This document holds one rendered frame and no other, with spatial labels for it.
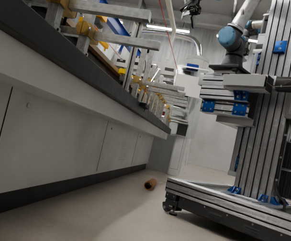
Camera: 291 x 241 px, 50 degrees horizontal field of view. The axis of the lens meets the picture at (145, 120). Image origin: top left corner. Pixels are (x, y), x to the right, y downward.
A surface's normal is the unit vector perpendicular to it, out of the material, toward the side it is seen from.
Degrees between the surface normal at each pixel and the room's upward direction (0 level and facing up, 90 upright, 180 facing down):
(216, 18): 90
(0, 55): 90
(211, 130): 90
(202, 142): 90
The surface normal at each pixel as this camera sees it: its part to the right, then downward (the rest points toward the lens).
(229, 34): -0.62, -0.07
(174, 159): -0.17, -0.11
